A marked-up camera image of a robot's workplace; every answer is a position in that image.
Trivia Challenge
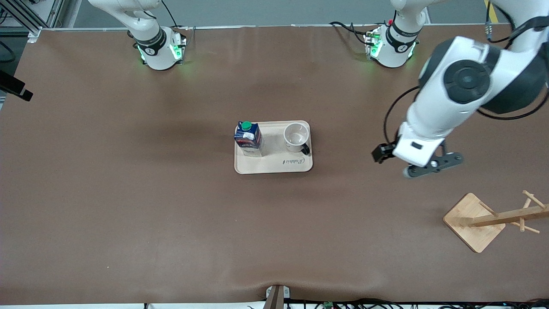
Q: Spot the white smiley mug black handle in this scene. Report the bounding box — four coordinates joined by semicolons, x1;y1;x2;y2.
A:
284;122;311;156

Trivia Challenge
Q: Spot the blue milk carton green cap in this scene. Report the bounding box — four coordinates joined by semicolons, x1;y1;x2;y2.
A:
234;121;263;158

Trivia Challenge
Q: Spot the cream tray with rabbit print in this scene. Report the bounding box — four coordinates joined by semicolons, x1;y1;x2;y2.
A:
234;121;313;175

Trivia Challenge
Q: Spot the wooden mug tree stand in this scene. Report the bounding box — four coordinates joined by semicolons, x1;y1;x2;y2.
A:
443;190;549;254

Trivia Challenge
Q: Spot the brown table cover sheet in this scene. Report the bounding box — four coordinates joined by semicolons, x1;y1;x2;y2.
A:
0;25;549;306

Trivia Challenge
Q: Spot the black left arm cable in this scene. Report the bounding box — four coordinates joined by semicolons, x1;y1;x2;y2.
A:
383;0;549;148

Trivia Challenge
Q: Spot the black base cable bundle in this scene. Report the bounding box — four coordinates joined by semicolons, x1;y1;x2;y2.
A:
329;21;374;45

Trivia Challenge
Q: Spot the metal camera mount clamp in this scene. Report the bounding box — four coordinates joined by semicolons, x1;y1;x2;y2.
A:
264;284;291;309

